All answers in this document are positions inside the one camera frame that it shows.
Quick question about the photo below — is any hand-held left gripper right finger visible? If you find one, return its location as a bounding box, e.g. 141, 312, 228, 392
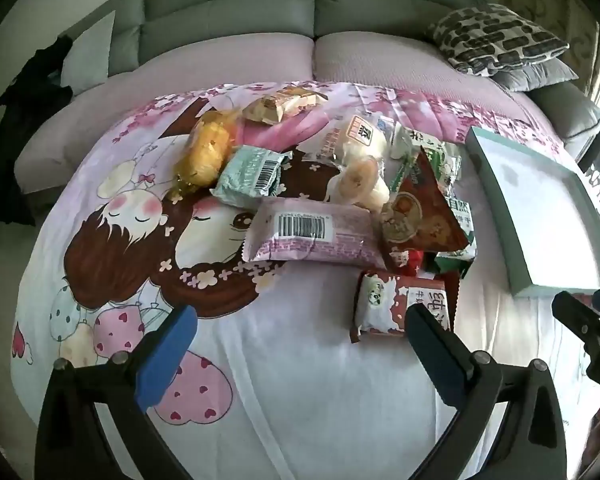
404, 302, 568, 480

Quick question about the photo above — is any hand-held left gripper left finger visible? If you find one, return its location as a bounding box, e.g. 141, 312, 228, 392
35, 304, 198, 480

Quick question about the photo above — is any red and white milk packet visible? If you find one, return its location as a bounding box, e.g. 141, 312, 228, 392
350, 270, 461, 343

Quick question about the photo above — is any white tray with green rim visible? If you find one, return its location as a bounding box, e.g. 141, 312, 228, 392
465, 126, 600, 297

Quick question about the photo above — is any green and white cracker packet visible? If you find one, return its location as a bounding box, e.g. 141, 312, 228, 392
430, 190, 478, 278

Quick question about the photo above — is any red triangular snack packet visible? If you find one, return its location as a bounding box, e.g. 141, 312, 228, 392
380, 147, 471, 256

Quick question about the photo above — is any pink snack packet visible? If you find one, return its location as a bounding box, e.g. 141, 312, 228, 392
241, 197, 388, 271

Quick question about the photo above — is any pudding cup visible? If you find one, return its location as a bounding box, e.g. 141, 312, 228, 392
327, 155, 388, 211

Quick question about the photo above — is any mint green snack packet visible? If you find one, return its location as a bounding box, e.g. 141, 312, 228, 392
210, 145, 293, 211

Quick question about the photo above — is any white packet with green print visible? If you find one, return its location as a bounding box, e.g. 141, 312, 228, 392
390, 122, 461, 191

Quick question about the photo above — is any yellow cake packet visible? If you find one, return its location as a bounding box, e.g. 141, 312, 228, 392
172, 110, 243, 201

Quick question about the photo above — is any clear bun packet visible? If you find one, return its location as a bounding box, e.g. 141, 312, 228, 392
302, 112, 396, 171

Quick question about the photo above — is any beige orange snack packet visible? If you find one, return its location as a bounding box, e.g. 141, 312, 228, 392
242, 86, 329, 125

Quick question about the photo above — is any printed cartoon blanket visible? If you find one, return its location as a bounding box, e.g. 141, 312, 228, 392
10, 80, 600, 480

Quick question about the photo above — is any grey pillow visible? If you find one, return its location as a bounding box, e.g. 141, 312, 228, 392
490, 57, 581, 93

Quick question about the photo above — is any black cloth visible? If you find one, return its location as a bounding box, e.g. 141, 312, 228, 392
0, 35, 73, 226

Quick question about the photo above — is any black and white patterned pillow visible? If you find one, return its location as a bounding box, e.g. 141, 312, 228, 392
427, 2, 571, 76

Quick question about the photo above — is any pink sofa seat cover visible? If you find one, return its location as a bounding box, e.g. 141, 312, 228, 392
15, 32, 566, 196

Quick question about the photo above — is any light grey cushion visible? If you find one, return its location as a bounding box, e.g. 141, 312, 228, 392
60, 10, 117, 96

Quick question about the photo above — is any grey sofa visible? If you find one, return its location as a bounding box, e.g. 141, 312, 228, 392
15, 0, 600, 201

